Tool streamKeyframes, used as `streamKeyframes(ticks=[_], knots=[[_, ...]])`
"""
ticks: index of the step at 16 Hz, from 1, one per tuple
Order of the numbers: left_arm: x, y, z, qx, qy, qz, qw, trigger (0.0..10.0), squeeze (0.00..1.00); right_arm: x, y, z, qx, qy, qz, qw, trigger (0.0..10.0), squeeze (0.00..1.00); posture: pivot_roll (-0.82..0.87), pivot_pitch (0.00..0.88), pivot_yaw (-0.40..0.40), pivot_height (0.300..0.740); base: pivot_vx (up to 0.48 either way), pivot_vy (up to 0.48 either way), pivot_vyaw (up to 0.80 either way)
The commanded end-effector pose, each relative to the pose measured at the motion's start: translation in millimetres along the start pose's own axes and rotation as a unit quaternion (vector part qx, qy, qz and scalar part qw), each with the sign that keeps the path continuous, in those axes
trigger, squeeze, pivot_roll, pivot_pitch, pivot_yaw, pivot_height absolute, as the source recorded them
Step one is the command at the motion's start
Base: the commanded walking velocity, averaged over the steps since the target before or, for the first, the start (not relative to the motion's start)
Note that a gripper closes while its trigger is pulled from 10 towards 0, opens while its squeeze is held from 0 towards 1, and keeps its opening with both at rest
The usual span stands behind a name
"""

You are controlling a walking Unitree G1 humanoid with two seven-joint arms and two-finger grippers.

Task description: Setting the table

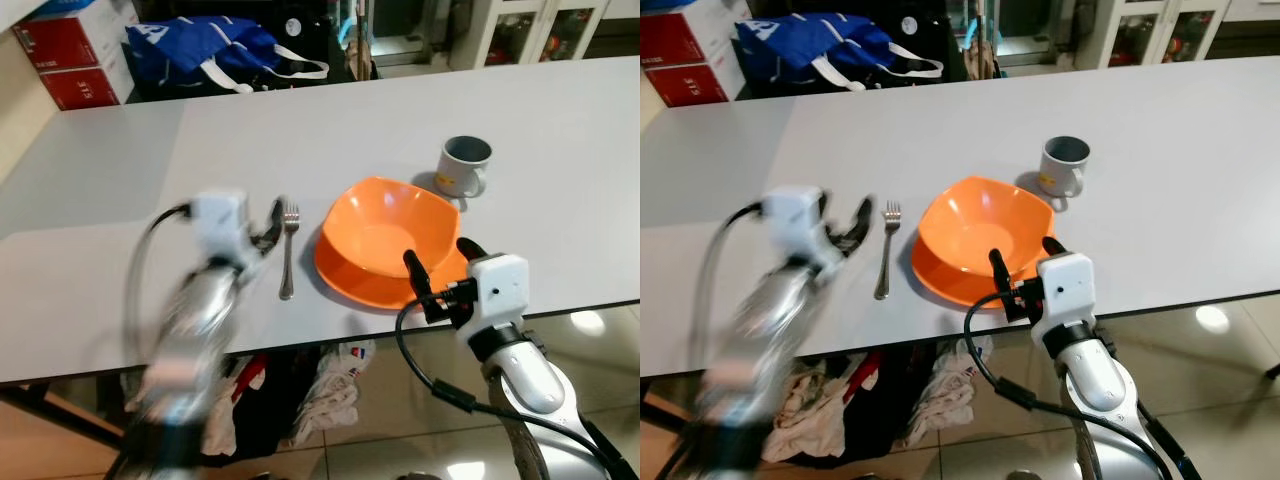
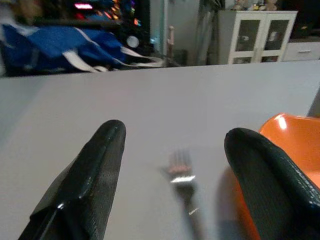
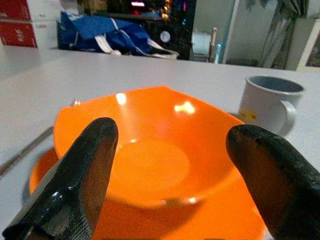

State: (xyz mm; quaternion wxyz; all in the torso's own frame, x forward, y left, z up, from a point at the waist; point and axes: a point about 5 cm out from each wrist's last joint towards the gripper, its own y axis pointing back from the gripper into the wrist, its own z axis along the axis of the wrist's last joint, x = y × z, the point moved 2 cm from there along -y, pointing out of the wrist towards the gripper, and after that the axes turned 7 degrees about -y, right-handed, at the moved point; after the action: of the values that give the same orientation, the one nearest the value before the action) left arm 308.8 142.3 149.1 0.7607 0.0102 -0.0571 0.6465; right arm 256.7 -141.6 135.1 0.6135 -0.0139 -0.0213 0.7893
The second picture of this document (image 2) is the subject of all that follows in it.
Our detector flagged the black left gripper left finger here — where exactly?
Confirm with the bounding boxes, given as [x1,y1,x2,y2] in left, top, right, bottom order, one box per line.
[17,119,127,240]

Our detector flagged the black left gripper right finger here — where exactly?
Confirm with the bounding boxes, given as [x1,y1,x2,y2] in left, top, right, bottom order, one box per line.
[223,127,320,240]

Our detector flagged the silver metal fork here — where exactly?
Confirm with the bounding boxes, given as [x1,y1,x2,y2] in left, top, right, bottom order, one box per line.
[159,148,208,240]

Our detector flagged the orange plate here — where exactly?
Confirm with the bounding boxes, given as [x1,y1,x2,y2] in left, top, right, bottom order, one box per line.
[221,166,262,240]

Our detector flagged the orange square bowl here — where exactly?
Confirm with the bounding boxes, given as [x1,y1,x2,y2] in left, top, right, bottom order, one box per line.
[258,112,320,189]

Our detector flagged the white drawer unit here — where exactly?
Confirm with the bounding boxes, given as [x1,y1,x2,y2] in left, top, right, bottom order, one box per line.
[282,41,320,62]

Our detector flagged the black bag with round logo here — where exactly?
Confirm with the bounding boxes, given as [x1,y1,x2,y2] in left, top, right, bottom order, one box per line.
[119,0,156,58]

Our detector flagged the white glass door cabinet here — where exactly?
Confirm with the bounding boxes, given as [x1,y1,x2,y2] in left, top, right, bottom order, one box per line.
[218,9,299,65]

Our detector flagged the grey curtain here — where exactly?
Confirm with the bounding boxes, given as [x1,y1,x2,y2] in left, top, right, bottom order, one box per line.
[194,0,226,66]

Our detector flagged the blue bag with white straps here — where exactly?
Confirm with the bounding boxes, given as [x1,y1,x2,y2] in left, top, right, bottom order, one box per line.
[1,23,163,74]

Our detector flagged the light wooden post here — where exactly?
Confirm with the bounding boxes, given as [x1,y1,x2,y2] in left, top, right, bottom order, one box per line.
[166,24,176,59]

